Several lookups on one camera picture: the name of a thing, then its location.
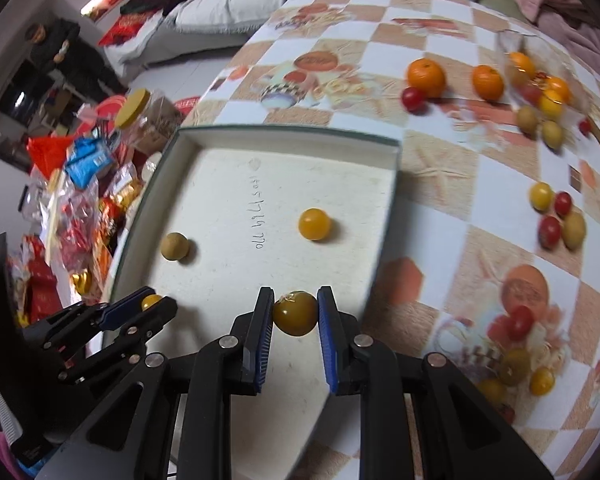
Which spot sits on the jar with yellow lid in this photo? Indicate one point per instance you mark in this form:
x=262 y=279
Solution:
x=132 y=106

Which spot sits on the shallow white cardboard box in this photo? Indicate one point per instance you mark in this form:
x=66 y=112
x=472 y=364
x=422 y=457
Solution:
x=260 y=185

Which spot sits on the person's left forearm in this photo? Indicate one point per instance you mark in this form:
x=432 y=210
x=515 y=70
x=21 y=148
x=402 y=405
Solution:
x=1 y=455

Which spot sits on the olive green cherry tomato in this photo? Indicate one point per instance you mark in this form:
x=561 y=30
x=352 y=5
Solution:
x=552 y=134
x=574 y=230
x=527 y=119
x=513 y=366

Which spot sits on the beige-green tomato in tray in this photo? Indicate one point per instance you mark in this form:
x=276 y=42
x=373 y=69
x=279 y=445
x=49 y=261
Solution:
x=174 y=246

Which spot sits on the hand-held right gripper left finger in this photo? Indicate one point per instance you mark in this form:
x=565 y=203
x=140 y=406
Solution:
x=264 y=345

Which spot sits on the person in black clothes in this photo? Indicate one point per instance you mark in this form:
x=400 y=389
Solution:
x=55 y=70

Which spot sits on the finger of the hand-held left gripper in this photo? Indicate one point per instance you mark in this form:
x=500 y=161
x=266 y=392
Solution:
x=145 y=325
x=125 y=310

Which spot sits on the pile of snack packets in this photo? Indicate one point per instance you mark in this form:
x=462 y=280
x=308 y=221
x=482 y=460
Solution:
x=75 y=200

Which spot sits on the small yellow cherry tomato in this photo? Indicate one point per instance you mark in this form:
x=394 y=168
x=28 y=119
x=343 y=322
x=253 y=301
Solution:
x=151 y=302

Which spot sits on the pink blanket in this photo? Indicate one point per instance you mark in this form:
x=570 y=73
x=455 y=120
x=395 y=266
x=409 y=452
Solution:
x=555 y=5

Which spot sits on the large orange mandarin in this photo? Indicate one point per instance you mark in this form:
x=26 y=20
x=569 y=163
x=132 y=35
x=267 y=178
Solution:
x=426 y=77

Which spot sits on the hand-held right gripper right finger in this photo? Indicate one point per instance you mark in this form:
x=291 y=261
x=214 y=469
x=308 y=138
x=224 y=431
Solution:
x=326 y=345

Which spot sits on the clear plastic bag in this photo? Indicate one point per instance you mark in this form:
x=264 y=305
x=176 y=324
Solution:
x=517 y=42

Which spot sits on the olive yellow cherry tomato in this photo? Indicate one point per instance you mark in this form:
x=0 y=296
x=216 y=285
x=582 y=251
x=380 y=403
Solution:
x=295 y=314

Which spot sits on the red cushion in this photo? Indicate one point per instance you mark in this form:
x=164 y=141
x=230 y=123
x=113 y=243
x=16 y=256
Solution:
x=125 y=29

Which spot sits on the checkered printed tablecloth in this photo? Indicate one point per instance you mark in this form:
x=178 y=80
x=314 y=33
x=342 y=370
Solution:
x=430 y=170

